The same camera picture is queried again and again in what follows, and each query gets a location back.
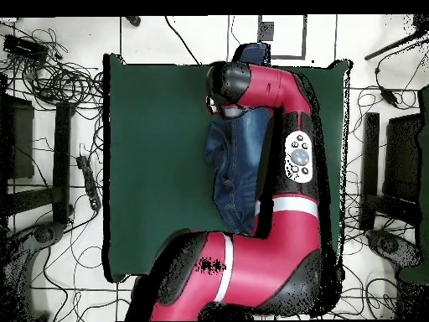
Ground black power strip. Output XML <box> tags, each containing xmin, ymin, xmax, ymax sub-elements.
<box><xmin>75</xmin><ymin>154</ymin><xmax>102</xmax><ymax>211</ymax></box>

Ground dark green table cloth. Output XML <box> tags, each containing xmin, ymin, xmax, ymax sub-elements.
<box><xmin>102</xmin><ymin>53</ymin><xmax>351</xmax><ymax>283</ymax></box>

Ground small grey square tag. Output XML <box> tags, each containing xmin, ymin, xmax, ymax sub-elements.
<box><xmin>256</xmin><ymin>20</ymin><xmax>275</xmax><ymax>42</ymax></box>

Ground grey wheeled chair base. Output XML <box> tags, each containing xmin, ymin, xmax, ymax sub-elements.
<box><xmin>364</xmin><ymin>229</ymin><xmax>423</xmax><ymax>269</ymax></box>
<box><xmin>0</xmin><ymin>222</ymin><xmax>66</xmax><ymax>321</ymax></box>

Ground tangled black cable bundle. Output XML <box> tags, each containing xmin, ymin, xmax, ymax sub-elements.
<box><xmin>0</xmin><ymin>26</ymin><xmax>105</xmax><ymax>113</ymax></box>

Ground grey square floor frame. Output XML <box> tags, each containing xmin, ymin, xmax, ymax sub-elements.
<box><xmin>256</xmin><ymin>14</ymin><xmax>308</xmax><ymax>60</ymax></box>

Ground black power adapter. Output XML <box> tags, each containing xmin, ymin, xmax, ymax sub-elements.
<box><xmin>379</xmin><ymin>86</ymin><xmax>399</xmax><ymax>107</ymax></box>

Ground green cloth sheet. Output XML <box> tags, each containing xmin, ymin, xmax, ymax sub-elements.
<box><xmin>398</xmin><ymin>85</ymin><xmax>429</xmax><ymax>286</ymax></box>

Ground black tripod rod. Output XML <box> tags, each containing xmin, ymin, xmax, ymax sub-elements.
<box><xmin>364</xmin><ymin>14</ymin><xmax>429</xmax><ymax>61</ymax></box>

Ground dark flat panel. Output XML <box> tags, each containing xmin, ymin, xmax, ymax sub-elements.
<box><xmin>382</xmin><ymin>112</ymin><xmax>424</xmax><ymax>202</ymax></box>
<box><xmin>0</xmin><ymin>94</ymin><xmax>35</xmax><ymax>179</ymax></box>

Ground black electronics box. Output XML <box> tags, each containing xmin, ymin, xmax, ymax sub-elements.
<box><xmin>3</xmin><ymin>34</ymin><xmax>50</xmax><ymax>63</ymax></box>

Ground blue denim jeans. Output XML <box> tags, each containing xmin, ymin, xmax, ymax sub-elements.
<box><xmin>203</xmin><ymin>42</ymin><xmax>274</xmax><ymax>236</ymax></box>

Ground black metal stand frame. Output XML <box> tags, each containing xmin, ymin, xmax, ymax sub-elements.
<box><xmin>359</xmin><ymin>112</ymin><xmax>420</xmax><ymax>232</ymax></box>
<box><xmin>0</xmin><ymin>100</ymin><xmax>76</xmax><ymax>226</ymax></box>

